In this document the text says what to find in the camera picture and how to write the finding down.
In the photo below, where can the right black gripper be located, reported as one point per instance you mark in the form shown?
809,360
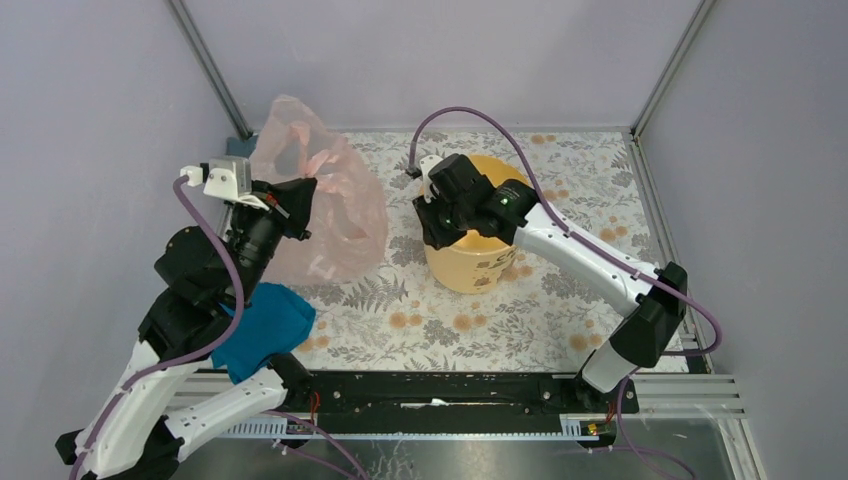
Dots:
431,232

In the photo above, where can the yellow plastic trash bin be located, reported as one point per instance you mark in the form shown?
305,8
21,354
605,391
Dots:
474,264

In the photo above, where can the bright blue cloth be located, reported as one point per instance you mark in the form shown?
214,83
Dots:
277,321

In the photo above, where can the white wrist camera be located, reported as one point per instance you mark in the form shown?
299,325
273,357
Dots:
425,165
226,178

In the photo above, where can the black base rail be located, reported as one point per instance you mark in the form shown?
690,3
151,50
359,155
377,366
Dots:
444,403

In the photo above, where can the grey-blue cloth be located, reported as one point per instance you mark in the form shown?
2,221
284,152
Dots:
241,147

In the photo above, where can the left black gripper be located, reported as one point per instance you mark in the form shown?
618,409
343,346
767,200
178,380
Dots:
290,202

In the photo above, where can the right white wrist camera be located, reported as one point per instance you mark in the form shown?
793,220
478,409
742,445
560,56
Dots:
425,165

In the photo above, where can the pink plastic trash bag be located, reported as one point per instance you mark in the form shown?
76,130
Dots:
348,220

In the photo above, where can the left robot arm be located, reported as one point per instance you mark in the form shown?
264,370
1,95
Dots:
213,350

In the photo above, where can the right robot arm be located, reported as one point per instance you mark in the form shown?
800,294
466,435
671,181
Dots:
650,300

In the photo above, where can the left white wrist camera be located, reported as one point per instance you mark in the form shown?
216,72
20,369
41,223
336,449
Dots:
226,178

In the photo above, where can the floral patterned table mat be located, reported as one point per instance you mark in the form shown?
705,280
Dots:
537,318

